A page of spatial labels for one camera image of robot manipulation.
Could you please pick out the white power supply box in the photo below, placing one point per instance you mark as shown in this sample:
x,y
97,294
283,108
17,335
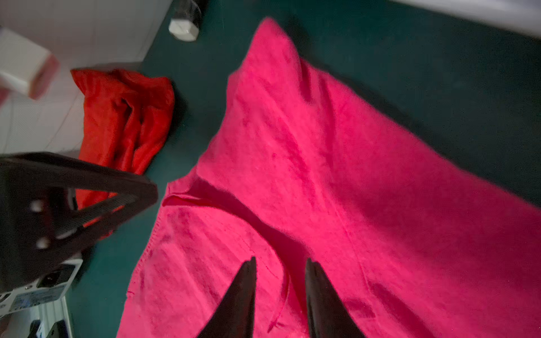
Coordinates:
x,y
39,309

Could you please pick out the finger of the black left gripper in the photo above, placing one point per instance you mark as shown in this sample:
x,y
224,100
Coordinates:
x,y
54,206

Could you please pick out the folded red t-shirt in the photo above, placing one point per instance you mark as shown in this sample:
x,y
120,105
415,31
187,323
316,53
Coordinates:
x,y
127,118

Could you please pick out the magenta t-shirt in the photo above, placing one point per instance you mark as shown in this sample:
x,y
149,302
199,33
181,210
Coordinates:
x,y
302,168

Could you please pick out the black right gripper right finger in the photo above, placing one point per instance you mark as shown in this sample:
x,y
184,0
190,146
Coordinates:
x,y
327,315

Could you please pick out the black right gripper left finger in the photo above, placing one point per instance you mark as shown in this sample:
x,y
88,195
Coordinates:
x,y
234,316

